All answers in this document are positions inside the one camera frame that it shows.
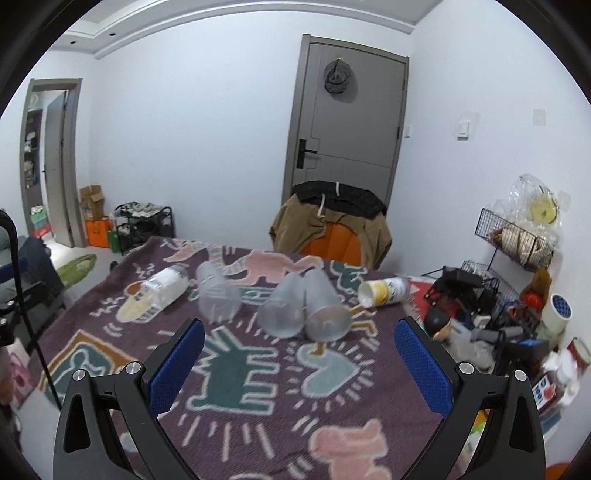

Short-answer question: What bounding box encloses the brown plush toy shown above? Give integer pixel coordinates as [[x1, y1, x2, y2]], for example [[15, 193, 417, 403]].
[[520, 269, 552, 311]]

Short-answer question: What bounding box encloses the black box device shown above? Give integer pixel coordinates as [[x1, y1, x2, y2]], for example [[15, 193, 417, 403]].
[[441, 266, 484, 290]]

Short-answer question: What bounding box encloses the frosted cup with stickers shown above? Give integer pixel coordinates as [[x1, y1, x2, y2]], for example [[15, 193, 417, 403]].
[[197, 261, 242, 323]]

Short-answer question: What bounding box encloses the black shoe rack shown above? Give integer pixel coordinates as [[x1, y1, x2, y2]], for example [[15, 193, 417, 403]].
[[113, 201, 175, 254]]

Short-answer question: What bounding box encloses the grey cloth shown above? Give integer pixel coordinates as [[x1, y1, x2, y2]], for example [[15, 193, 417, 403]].
[[444, 319, 495, 373]]

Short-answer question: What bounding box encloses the white light switch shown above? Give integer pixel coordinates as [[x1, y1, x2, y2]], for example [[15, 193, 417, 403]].
[[457, 120, 471, 140]]

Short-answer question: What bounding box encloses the tall frosted plastic cup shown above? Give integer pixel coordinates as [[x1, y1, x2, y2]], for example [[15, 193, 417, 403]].
[[304, 269, 353, 343]]

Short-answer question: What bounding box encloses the clear plastic bag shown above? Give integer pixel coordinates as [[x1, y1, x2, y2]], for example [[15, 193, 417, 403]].
[[493, 174, 562, 248]]

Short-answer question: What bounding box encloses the grey door with handle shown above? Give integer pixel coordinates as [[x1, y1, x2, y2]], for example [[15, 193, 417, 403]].
[[283, 35, 410, 203]]

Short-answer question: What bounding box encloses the orange shopping bag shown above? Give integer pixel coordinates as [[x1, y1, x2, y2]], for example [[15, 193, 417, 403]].
[[85, 217, 111, 248]]

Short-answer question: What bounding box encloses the doll figure black hair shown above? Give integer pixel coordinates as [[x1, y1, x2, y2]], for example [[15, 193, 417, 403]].
[[423, 307, 452, 342]]

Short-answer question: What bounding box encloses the white yellow paper cup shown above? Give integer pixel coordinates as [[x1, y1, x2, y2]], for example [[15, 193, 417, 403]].
[[358, 277, 410, 308]]

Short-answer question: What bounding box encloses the black cable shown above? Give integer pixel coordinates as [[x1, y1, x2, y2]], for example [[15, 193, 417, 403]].
[[0, 209, 63, 410]]

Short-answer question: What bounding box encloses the patterned purple woven tablecloth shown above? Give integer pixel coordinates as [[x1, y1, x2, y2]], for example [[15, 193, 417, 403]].
[[30, 237, 442, 479]]

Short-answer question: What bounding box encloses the white tape roll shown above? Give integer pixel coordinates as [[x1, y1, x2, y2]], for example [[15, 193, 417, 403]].
[[541, 293, 573, 336]]

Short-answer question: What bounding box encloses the left grey door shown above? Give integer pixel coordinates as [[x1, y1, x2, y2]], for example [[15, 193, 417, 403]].
[[19, 78, 87, 248]]

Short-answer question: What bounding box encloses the green floor mat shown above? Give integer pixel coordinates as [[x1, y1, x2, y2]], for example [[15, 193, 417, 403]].
[[57, 254, 97, 290]]

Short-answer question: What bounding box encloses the brown jacket on chair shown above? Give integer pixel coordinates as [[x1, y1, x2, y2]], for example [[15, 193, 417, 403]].
[[270, 181, 393, 269]]

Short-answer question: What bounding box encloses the cardboard box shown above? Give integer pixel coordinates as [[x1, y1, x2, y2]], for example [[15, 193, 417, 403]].
[[79, 185, 104, 221]]

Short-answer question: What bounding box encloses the grey hat on door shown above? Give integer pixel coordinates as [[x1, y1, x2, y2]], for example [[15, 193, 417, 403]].
[[324, 58, 353, 95]]

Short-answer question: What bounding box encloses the orange chair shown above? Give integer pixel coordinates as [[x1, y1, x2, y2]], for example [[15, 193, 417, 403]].
[[301, 222, 362, 266]]

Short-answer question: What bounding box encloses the upper black wire basket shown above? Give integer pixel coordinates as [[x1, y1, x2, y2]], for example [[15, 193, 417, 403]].
[[475, 208, 554, 272]]

